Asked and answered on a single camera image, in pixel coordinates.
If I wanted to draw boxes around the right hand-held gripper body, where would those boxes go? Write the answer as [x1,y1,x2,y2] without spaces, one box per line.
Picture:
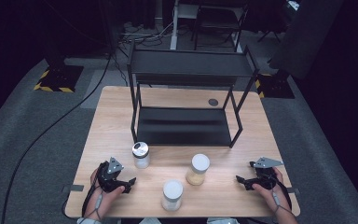
[250,157,283,190]

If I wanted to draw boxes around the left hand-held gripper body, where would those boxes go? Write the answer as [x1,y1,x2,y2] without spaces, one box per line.
[97,157,129,192]

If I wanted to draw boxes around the glass jar with silver lid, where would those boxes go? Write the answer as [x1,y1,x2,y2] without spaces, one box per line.
[131,141,151,170]

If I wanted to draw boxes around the white-lid jar with yellow contents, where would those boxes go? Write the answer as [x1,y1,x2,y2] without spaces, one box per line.
[186,153,211,187]

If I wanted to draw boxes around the black metal two-tier shelf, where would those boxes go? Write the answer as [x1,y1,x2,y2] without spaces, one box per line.
[126,43,260,149]

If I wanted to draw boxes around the person's right hand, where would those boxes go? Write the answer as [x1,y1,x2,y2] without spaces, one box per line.
[252,167,295,217]

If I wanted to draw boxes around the white-lid jar with white contents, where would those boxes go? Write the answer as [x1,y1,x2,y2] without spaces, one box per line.
[161,179,185,212]

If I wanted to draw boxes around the black metal chair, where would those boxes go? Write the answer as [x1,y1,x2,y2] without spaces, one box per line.
[193,0,250,53]

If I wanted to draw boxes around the right hand-held gripper cable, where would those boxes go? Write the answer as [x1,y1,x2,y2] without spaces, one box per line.
[270,175,293,217]

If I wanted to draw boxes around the hand-held gripper cable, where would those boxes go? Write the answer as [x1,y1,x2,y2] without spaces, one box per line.
[270,175,293,217]
[81,169,105,222]

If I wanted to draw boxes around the left hand-held gripper cable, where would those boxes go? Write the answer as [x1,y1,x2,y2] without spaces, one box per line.
[81,169,105,222]

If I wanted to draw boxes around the long black floor cable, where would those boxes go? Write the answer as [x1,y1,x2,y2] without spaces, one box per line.
[0,50,113,224]

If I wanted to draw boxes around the black base plate hazard stripes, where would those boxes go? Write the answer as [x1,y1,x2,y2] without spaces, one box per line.
[33,64,85,93]
[255,73,296,100]

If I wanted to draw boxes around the bundle of floor cables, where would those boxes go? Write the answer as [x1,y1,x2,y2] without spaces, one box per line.
[117,21,175,49]

